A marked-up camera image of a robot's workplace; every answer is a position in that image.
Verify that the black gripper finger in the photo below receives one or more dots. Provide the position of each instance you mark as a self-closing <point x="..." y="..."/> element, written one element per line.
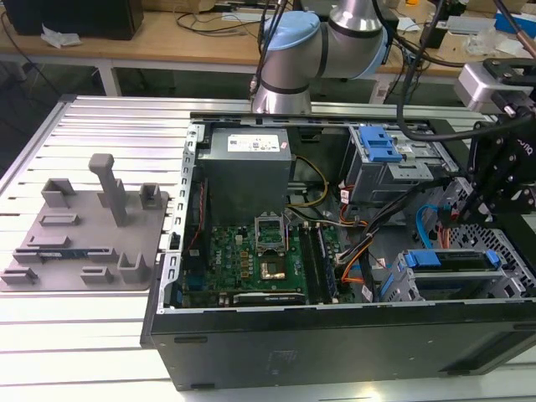
<point x="513" y="194"/>
<point x="486" y="180"/>

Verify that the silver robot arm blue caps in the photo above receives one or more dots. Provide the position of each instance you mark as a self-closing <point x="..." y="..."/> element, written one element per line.
<point x="356" y="46"/>

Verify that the grey metal disk bay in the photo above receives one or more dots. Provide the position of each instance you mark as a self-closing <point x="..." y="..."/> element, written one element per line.
<point x="456" y="289"/>

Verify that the black RAM slot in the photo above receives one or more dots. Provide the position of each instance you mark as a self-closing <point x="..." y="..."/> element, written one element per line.
<point x="310" y="264"/>
<point x="326" y="261"/>

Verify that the crumpled clear plastic wrap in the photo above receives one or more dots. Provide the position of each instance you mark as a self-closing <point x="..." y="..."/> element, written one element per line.
<point x="481" y="42"/>

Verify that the grey metal drive cage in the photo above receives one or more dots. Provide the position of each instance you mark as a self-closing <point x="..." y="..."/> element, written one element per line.
<point x="377" y="180"/>

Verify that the blue plastic drive latch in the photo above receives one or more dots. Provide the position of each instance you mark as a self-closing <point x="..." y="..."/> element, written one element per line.
<point x="379" y="146"/>

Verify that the blue cardboard box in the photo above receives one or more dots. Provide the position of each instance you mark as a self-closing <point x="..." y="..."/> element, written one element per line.
<point x="504" y="22"/>

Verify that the flat grey device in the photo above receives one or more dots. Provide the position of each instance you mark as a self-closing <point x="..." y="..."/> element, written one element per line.
<point x="465" y="24"/>

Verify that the small black box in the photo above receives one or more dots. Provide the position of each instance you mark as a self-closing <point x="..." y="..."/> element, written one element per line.
<point x="433" y="35"/>

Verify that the CPU socket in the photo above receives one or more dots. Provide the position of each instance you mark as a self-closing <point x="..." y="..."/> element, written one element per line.
<point x="270" y="234"/>

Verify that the grey power supply unit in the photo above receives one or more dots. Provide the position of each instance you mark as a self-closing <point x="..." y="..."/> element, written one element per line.
<point x="243" y="176"/>

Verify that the black graphics card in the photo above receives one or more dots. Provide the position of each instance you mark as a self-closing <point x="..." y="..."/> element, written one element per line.
<point x="268" y="298"/>

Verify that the black open PC case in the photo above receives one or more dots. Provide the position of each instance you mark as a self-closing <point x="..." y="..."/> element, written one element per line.
<point x="293" y="347"/>

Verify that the green motherboard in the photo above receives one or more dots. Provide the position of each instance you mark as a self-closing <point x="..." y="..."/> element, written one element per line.
<point x="234" y="259"/>

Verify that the wooden desk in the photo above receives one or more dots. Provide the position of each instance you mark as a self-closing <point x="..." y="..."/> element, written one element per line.
<point x="167" y="42"/>

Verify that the grey parts rack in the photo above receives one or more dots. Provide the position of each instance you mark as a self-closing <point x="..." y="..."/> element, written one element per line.
<point x="92" y="238"/>

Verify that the RAM stick blue label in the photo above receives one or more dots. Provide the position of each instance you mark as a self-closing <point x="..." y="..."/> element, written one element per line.
<point x="63" y="254"/>

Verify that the large black box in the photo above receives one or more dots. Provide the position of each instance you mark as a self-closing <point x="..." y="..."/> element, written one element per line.
<point x="75" y="17"/>

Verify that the clear plastic bag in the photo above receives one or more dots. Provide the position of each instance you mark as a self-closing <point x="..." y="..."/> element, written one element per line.
<point x="58" y="38"/>

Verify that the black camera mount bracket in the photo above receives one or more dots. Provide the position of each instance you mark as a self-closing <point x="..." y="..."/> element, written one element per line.
<point x="511" y="71"/>

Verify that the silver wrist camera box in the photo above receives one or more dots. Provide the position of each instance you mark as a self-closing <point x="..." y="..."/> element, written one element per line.
<point x="473" y="84"/>

